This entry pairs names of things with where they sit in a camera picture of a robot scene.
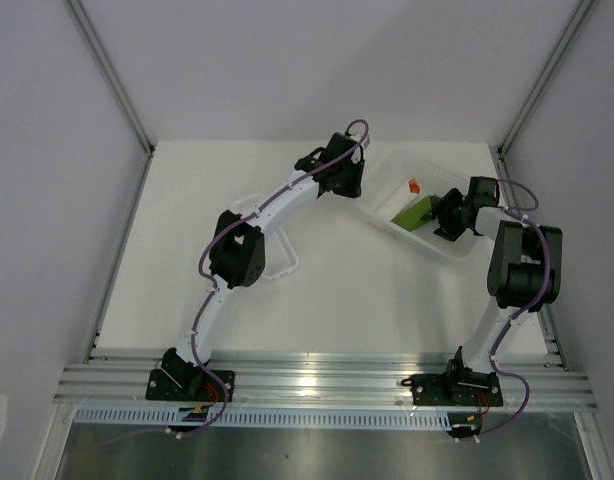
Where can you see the left aluminium frame post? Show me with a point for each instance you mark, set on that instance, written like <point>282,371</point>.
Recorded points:
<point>95,46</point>

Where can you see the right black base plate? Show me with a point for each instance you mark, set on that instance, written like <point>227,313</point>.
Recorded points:
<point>463,390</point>

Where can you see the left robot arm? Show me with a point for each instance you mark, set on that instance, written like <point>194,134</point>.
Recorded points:
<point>236,258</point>

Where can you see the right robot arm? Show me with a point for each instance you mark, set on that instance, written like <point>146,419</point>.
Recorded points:
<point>524,274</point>

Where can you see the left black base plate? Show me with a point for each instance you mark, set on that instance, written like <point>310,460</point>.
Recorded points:
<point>200,388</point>

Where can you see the large white perforated basket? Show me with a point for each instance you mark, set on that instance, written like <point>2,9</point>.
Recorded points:
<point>394,169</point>

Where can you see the aluminium mounting rail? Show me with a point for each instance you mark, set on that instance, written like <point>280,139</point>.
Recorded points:
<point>322,380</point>

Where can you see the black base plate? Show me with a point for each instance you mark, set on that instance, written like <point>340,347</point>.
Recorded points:
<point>463,390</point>
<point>200,388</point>

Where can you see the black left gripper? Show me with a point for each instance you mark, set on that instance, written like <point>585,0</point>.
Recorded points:
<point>355,190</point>

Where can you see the green paper napkin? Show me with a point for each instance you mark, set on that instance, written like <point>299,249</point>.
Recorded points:
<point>414,216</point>

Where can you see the right aluminium frame post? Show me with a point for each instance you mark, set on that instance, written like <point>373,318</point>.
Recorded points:
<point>554,61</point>

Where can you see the white roll with orange cap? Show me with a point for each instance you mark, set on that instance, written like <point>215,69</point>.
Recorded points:
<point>397,201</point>

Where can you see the white slotted cable duct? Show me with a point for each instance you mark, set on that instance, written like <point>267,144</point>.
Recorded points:
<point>187,417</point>

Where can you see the white slotted cutlery tray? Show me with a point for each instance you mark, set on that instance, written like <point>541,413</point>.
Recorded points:
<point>280,255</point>

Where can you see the aluminium frame post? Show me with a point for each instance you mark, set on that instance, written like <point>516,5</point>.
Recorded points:
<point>554,61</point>
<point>95,46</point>

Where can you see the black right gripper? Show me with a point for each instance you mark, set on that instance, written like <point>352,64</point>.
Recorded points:
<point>440,212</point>

